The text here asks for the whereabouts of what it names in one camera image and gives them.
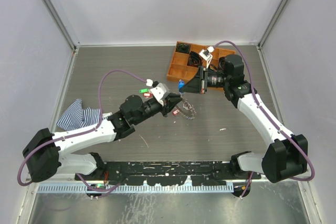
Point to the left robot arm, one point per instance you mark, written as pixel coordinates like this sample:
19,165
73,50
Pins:
48,154

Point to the silver key with blue tag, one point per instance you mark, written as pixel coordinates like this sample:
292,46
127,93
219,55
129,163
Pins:
181,84

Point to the orange wooden compartment tray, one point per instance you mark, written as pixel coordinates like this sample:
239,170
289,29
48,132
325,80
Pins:
192,72

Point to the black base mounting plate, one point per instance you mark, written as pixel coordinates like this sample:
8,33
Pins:
207,173

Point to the aluminium frame rail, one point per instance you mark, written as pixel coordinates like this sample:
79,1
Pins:
45,171

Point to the black rolled belt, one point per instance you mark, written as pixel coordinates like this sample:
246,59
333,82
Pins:
182,47
221,63
194,59

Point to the slotted cable duct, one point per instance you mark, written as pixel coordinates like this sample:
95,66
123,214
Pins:
72,188

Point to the striped blue white cloth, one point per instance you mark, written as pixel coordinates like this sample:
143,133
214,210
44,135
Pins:
76,117

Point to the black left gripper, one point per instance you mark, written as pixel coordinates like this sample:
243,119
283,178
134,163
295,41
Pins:
169,102

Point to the large metal disc keyring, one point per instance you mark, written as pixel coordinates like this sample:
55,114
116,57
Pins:
186,110

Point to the red plastic key tag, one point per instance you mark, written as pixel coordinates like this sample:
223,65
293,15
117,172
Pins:
175,112

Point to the black rolled belt back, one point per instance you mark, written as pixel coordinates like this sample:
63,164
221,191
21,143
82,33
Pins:
182,47

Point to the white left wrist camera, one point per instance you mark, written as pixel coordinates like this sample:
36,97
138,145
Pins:
160,92

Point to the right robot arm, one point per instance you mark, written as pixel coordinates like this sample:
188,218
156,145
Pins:
286,154

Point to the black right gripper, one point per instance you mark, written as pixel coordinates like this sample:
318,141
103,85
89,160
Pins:
197,84

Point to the black rolled belt middle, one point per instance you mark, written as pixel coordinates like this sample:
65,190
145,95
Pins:
194,59

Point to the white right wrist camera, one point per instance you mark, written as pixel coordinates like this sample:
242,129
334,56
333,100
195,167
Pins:
206,54

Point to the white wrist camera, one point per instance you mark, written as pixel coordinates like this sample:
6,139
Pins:
160,92
206,54

